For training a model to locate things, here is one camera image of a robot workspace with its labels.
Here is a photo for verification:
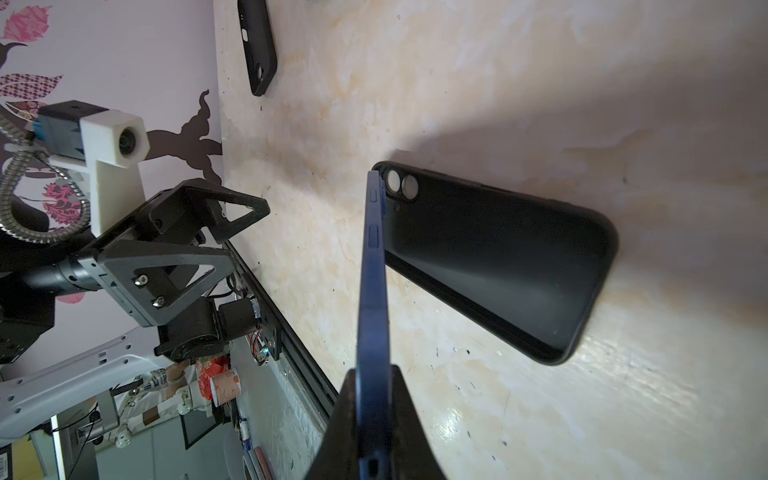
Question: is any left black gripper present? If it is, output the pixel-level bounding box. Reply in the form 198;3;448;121
77;178;271;327

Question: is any left metal flexible conduit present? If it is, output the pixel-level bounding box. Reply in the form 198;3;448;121
1;116;91;245

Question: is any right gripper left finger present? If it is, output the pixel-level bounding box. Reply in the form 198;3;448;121
305;369;360;480

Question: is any black base frame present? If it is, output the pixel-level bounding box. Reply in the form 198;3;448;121
224;241;338;424

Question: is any black phone case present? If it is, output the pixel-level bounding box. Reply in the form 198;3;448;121
372;161;619;366
237;0;278;97

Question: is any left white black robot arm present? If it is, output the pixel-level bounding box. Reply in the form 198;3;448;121
1;178;270;445

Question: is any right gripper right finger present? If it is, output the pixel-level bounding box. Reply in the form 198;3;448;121
391;365;446;480

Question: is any black phone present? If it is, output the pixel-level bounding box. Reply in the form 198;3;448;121
356;170;392;479

